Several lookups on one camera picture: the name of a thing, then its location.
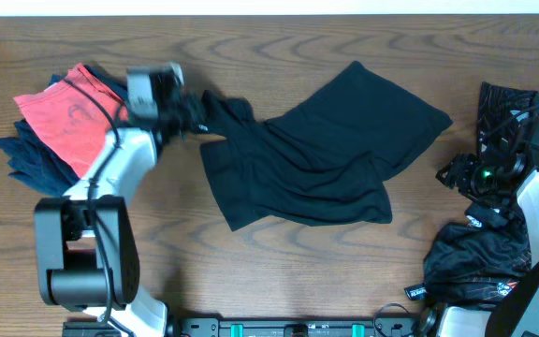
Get black t-shirt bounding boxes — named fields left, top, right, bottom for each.
left=200, top=62, right=452, bottom=230

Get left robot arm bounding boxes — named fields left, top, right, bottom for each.
left=35, top=65, right=207, bottom=336

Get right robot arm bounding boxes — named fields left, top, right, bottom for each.
left=424, top=150, right=539, bottom=336

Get black orange patterned garment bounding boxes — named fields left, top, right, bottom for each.
left=476, top=81, right=539, bottom=164

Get black sports shorts with logo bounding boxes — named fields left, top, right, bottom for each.
left=404, top=203, right=532, bottom=310

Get folded red shirt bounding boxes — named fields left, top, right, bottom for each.
left=14, top=63, right=127, bottom=177

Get folded navy blue garment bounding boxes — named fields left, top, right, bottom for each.
left=0, top=65, right=127, bottom=196

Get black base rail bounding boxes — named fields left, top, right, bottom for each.
left=166, top=315, right=436, bottom=337

